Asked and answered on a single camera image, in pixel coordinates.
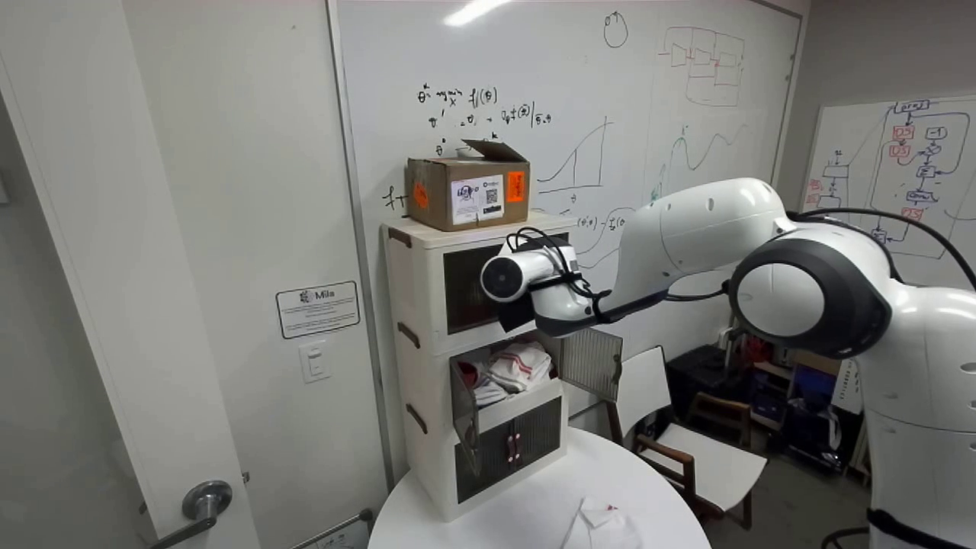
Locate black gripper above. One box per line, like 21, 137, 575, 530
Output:
495, 290, 544, 335

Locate white stacked storage cabinet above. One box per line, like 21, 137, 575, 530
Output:
379, 211, 574, 520

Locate white room door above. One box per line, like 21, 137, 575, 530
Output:
0, 0, 262, 549

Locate white cloth red stripes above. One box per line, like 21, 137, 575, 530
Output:
484, 337, 558, 397

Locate white cloth blue stripes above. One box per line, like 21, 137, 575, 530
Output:
456, 360, 513, 412

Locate cardboard box with orange stickers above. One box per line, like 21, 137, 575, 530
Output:
404, 137, 535, 236

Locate round white table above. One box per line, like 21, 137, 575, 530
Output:
367, 424, 714, 549

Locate crumpled white cloth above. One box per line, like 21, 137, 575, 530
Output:
562, 494, 646, 549

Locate wooden chair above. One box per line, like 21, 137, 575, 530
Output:
631, 390, 772, 530

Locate cluttered wooden shelf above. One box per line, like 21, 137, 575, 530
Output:
711, 323, 872, 476

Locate small whiteboard with drawings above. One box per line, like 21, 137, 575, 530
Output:
803, 90, 976, 285

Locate white wall sign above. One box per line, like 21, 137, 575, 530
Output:
270, 278, 363, 341

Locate white light switch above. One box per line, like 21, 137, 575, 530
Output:
299, 345, 336, 385

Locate large wall whiteboard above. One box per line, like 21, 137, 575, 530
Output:
325, 0, 807, 353

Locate silver door handle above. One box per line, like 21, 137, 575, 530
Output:
148, 479, 239, 549

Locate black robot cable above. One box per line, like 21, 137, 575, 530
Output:
790, 203, 976, 293

